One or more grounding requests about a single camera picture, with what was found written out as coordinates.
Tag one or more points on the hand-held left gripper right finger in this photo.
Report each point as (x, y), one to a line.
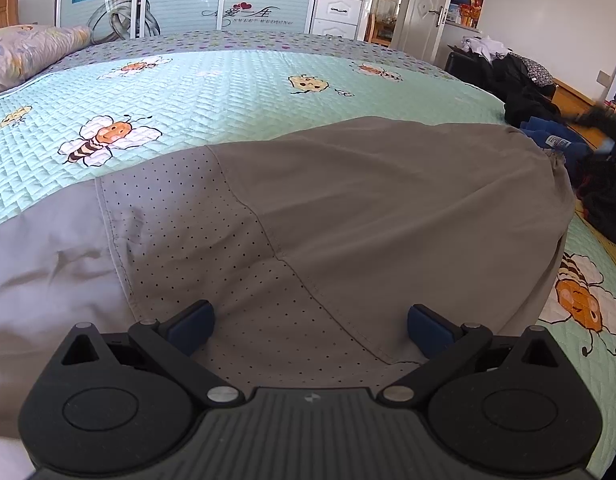
(427, 330)

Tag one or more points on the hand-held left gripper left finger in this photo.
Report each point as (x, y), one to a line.
(190, 327)

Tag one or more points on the grey pants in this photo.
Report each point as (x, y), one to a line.
(338, 220)

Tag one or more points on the pile of dark clothes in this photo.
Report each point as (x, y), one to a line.
(467, 67)

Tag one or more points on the yellow wooden cabinet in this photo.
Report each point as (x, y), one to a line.
(575, 95)

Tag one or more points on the blue garment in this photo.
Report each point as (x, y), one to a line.
(557, 142)

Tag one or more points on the dark navy garment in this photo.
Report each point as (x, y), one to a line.
(605, 200)

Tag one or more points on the black garment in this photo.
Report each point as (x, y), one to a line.
(530, 105)

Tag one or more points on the white cloth on pile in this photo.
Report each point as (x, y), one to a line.
(482, 47)

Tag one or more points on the orange gift boxes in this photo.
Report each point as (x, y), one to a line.
(470, 15)

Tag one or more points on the white door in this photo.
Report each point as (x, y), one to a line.
(422, 10)

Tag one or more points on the quilted bee-print bedspread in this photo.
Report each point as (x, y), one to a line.
(238, 95)

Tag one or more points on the wooden chair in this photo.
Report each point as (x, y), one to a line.
(380, 27)

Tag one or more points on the white drawer cabinet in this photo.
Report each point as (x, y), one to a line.
(338, 12)

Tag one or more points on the white wardrobe with sliding doors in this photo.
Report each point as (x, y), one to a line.
(198, 10)

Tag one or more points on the floral pillow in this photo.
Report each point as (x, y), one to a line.
(28, 52)

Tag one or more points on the wall socket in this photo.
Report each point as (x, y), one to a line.
(603, 78)

